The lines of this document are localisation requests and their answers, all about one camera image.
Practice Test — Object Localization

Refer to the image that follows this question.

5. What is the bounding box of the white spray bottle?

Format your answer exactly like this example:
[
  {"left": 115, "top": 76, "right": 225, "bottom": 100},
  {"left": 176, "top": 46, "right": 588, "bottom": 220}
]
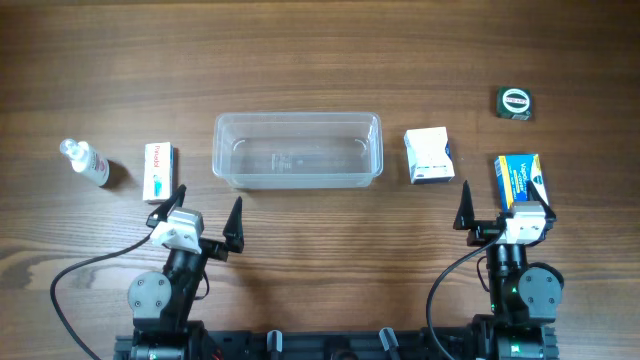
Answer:
[{"left": 60, "top": 139, "right": 110, "bottom": 187}]

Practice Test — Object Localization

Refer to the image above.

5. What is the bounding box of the white Panadol box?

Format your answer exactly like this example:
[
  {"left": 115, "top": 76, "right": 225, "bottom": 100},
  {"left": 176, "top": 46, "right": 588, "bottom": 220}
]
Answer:
[{"left": 142, "top": 142, "right": 174, "bottom": 203}]

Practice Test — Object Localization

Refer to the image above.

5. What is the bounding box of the green round-logo box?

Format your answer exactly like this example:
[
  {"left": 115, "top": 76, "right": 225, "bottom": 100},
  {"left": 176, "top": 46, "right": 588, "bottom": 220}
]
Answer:
[{"left": 496, "top": 86, "right": 533, "bottom": 121}]

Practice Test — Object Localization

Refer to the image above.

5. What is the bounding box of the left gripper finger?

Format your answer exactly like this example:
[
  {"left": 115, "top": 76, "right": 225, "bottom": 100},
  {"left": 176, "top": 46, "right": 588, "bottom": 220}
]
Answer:
[
  {"left": 223, "top": 196, "right": 244, "bottom": 253},
  {"left": 146, "top": 184, "right": 187, "bottom": 228}
]

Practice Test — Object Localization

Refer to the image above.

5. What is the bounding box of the white blue medicine box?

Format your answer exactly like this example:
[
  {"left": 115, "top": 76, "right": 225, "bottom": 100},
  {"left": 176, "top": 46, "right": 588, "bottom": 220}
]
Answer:
[{"left": 404, "top": 127, "right": 455, "bottom": 185}]

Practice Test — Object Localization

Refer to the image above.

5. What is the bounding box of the blue yellow VapoDrops box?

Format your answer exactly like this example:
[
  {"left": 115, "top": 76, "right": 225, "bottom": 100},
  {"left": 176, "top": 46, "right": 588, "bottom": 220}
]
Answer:
[{"left": 494, "top": 154, "right": 549, "bottom": 211}]

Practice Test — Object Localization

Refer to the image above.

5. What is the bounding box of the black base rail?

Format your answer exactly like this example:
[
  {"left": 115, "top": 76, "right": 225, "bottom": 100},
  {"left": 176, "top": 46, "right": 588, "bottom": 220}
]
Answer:
[{"left": 113, "top": 327, "right": 559, "bottom": 360}]

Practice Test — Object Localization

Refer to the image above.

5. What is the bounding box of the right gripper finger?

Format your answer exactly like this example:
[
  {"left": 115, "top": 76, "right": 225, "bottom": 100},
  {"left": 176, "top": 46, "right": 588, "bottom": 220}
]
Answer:
[
  {"left": 453, "top": 180, "right": 476, "bottom": 230},
  {"left": 527, "top": 181, "right": 557, "bottom": 221}
]

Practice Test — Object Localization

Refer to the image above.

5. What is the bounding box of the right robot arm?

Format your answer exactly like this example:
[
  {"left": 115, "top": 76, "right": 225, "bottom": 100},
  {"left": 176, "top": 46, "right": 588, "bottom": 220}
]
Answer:
[{"left": 453, "top": 182, "right": 564, "bottom": 360}]

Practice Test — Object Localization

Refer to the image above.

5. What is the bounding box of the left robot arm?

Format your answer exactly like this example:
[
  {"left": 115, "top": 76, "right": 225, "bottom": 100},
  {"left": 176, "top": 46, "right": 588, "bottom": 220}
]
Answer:
[{"left": 128, "top": 185, "right": 244, "bottom": 360}]

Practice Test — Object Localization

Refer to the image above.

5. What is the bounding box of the clear plastic container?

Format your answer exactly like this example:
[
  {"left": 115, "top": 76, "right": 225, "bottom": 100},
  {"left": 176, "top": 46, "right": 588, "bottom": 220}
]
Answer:
[{"left": 212, "top": 112, "right": 384, "bottom": 190}]

